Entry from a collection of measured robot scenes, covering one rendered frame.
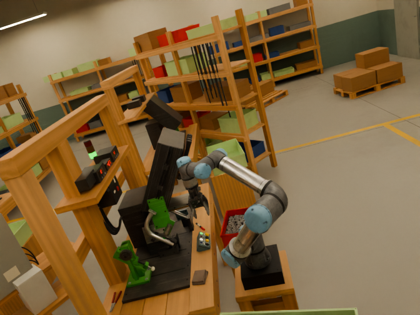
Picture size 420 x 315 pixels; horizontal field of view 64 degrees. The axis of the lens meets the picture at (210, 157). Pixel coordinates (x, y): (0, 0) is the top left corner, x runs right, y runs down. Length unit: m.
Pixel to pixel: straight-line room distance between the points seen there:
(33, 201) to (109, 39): 9.82
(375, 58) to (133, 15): 6.82
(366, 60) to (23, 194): 7.48
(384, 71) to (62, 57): 9.04
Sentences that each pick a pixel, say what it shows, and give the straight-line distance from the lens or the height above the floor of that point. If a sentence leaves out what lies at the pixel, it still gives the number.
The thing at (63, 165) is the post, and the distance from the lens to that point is 2.03.
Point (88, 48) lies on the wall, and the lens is 11.53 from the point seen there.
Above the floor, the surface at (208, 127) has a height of 0.77.
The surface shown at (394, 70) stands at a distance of 8.17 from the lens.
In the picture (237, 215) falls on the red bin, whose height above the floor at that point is 0.87.
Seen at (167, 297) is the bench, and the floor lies 0.88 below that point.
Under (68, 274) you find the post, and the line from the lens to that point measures 1.89.
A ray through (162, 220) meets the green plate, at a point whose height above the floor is 1.11.
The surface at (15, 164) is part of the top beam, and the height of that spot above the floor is 1.91.
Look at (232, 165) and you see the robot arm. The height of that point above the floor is 1.57.
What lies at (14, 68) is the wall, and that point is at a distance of 12.56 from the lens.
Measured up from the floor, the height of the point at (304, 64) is 0.39.
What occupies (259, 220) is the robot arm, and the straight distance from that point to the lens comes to 1.43.
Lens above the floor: 2.21
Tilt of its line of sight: 21 degrees down
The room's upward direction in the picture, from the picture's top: 17 degrees counter-clockwise
